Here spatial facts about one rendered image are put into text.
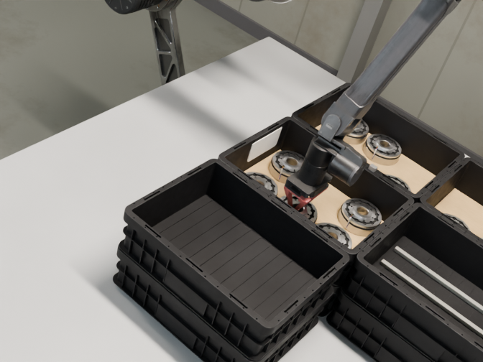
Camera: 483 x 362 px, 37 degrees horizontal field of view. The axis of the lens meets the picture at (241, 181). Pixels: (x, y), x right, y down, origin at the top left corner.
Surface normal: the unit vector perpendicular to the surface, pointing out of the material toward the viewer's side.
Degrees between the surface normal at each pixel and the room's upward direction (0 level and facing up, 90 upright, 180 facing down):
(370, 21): 90
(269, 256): 0
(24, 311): 0
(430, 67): 90
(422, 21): 66
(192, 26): 0
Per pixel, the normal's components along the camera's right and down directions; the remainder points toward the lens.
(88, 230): 0.23, -0.74
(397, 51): -0.41, 0.10
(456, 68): -0.60, 0.40
